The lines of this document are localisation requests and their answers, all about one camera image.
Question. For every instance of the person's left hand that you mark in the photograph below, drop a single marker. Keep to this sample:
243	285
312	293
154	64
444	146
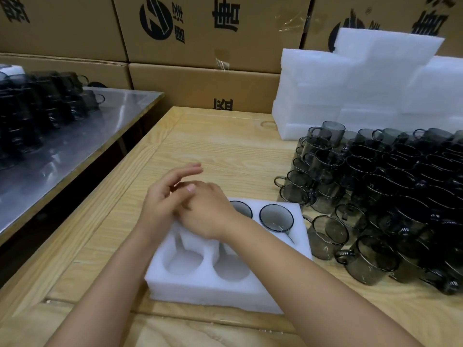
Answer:
159	205

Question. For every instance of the person's right hand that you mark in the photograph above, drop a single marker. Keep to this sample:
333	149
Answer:
209	213

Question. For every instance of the smoky grey glass cup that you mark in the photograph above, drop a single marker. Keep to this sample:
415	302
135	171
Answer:
276	216
242	209

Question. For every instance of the white grooved foam tray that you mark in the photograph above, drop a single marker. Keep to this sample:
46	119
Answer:
202	296

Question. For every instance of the dark mugs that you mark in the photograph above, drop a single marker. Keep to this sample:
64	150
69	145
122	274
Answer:
32	112

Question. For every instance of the stack of white foam trays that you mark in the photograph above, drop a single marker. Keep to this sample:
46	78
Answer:
343	83

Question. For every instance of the pile of smoky glass mugs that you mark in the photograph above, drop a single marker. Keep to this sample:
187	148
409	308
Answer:
398	184

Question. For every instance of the person's right forearm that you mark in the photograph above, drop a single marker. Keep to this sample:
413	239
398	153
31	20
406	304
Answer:
318	296

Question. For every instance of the person's left forearm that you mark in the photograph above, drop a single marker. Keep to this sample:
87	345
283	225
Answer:
108	296

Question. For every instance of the stainless steel table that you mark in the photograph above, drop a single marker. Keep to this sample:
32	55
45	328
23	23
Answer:
101	133

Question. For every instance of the black round object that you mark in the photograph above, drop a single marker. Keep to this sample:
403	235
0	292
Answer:
97	85

